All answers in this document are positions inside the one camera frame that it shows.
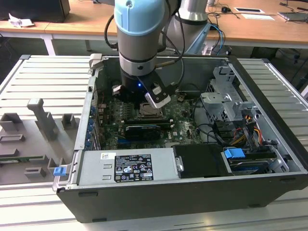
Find white desk cable tray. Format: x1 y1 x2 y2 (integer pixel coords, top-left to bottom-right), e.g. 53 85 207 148
234 7 265 14

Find white camera with black bracket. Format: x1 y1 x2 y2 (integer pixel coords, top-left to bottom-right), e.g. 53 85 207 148
137 73 179 109

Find crumpled white paper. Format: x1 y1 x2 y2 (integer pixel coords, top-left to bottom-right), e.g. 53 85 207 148
8 13 34 28

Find green motherboard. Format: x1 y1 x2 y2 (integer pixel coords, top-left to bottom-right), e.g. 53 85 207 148
96 90 205 149

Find hard disk in blue carrier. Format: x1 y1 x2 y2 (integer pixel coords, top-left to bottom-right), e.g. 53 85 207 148
222 148 270 175

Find white paper sheet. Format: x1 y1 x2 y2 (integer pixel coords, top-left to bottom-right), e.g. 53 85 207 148
241 13 275 21

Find silver metal drive cage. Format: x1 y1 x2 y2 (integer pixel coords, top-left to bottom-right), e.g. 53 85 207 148
199 66 260 123

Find black open PC case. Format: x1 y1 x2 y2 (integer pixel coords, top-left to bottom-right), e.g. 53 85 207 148
52 53 308 224

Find grey power supply unit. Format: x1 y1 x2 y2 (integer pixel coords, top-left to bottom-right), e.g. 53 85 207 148
78 148 181 186

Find grey plastic case handle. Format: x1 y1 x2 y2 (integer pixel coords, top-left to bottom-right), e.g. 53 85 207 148
89 53 104 70

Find blue cable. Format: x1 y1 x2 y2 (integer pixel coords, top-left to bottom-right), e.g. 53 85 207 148
208 23 226 56

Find black graphics card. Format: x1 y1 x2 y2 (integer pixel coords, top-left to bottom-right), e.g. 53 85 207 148
124 124 162 140

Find black RAM slots row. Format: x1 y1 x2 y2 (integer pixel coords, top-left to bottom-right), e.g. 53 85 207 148
122 117 174 126

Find large black box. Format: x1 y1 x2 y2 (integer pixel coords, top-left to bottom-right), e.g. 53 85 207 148
0 0 71 24

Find green RAM stick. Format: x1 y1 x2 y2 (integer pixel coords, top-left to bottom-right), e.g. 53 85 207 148
0 156 45 163

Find wooden desk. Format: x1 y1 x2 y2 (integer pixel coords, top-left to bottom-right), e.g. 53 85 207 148
0 20 60 56
44 0 308 52

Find yellow red power wires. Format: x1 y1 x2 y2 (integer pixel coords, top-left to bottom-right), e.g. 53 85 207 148
231 127 262 146

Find grey laptop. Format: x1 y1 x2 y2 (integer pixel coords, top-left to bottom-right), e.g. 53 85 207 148
278 11 308 24

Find small white plastic bracket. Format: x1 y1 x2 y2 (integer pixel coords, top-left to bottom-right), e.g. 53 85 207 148
201 45 214 56

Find blue plastic case latch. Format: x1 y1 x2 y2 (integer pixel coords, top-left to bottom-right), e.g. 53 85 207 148
54 167 67 178

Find blue expansion slot clips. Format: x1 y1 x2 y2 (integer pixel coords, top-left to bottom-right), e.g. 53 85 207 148
87 105 96 150

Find grey parts rack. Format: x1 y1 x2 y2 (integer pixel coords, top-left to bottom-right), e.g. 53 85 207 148
0 98 81 186

